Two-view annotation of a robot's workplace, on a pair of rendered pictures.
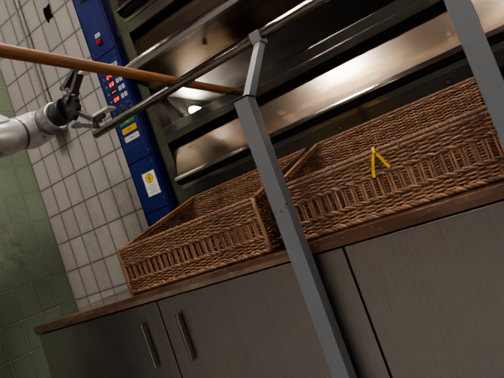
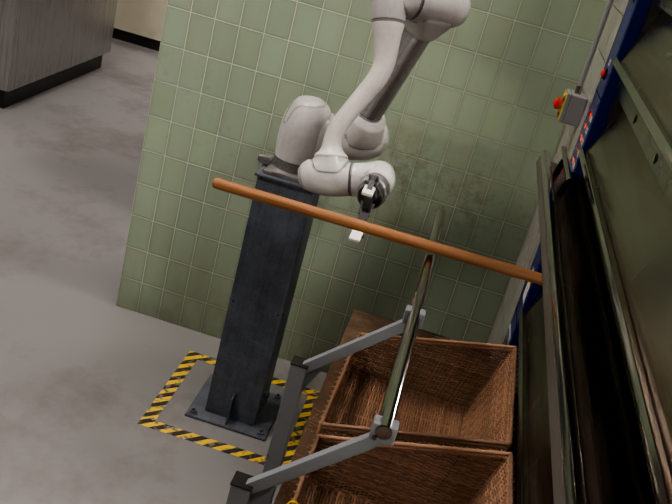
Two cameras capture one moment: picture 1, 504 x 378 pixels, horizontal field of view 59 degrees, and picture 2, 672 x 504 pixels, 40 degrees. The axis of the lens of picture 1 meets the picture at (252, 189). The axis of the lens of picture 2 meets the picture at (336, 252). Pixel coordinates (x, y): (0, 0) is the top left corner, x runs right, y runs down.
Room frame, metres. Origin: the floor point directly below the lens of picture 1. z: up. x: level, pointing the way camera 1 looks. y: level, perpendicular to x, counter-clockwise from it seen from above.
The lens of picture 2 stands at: (0.29, -1.77, 2.04)
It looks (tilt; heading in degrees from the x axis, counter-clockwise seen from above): 23 degrees down; 66
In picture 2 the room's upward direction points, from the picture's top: 15 degrees clockwise
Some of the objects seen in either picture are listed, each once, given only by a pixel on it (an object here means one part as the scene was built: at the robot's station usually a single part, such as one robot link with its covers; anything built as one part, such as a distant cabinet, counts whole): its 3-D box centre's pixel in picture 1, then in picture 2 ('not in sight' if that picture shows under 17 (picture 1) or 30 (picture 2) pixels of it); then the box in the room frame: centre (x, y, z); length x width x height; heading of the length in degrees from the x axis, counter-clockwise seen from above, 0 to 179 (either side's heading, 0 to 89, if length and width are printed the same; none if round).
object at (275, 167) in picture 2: not in sight; (289, 164); (1.30, 1.10, 1.03); 0.22 x 0.18 x 0.06; 151
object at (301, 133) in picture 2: not in sight; (306, 128); (1.33, 1.09, 1.17); 0.18 x 0.16 x 0.22; 6
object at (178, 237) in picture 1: (223, 217); (419, 403); (1.50, 0.12, 0.72); 0.56 x 0.49 x 0.28; 60
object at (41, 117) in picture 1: (53, 118); (373, 190); (1.36, 0.51, 1.19); 0.09 x 0.06 x 0.09; 151
